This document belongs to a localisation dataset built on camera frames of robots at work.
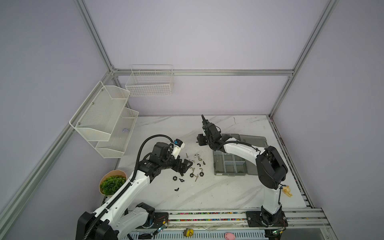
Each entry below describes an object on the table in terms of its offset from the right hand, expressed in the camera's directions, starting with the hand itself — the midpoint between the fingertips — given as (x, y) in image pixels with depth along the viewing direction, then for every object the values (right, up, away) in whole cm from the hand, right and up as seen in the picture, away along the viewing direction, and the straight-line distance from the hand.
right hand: (199, 136), depth 93 cm
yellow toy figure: (+48, -29, -13) cm, 57 cm away
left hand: (-8, -12, -15) cm, 21 cm away
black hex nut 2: (+2, -23, -3) cm, 23 cm away
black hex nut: (-15, -25, -5) cm, 29 cm away
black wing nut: (-10, -26, -6) cm, 28 cm away
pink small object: (+14, -46, -24) cm, 53 cm away
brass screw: (-1, -24, -5) cm, 24 cm away
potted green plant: (-45, -22, -18) cm, 53 cm away
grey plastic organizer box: (+16, -17, -2) cm, 24 cm away
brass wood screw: (-8, -13, +5) cm, 16 cm away
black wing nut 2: (-13, -30, -9) cm, 34 cm away
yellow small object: (-5, -44, -24) cm, 50 cm away
